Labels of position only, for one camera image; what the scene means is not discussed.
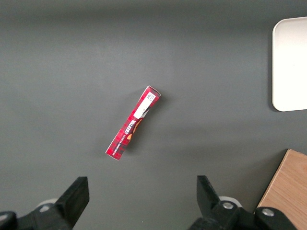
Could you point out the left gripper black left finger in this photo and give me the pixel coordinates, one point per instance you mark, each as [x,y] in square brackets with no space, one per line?
[67,203]

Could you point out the red tartan shortbread box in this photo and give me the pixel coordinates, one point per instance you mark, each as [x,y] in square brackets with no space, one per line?
[130,127]

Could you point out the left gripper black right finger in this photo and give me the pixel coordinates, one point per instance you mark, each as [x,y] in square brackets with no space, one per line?
[211,208]

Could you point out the wooden drawer cabinet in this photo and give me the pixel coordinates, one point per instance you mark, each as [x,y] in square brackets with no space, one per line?
[290,187]

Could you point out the cream plastic tray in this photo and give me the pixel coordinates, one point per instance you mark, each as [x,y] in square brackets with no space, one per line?
[292,64]

